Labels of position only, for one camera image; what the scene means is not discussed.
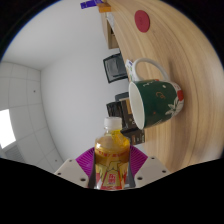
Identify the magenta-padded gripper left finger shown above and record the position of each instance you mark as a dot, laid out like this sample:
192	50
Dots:
75	171

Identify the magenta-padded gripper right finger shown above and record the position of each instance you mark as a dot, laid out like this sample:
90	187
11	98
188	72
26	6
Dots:
148	170

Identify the yellow-labelled tea drink bottle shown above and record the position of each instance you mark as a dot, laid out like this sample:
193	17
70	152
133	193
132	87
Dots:
112	160

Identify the wide dark brown box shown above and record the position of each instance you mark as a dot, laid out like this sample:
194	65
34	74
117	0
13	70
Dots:
118	113

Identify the green white-lined mug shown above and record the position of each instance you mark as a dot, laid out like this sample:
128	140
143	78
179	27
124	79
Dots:
158	103

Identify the square ceiling light panel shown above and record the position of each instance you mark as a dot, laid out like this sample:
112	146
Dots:
6	128

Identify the printed white leaflet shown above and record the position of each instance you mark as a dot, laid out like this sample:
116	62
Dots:
129	68

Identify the black mesh-back office chair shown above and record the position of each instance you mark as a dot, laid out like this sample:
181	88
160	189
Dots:
115	68

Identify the wooden side desk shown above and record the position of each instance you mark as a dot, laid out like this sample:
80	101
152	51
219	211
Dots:
109	31

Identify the flat round red coaster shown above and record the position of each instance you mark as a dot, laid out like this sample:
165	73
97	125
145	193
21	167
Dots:
142	21

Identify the purple upright box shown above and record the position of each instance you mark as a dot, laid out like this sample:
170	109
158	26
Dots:
90	4

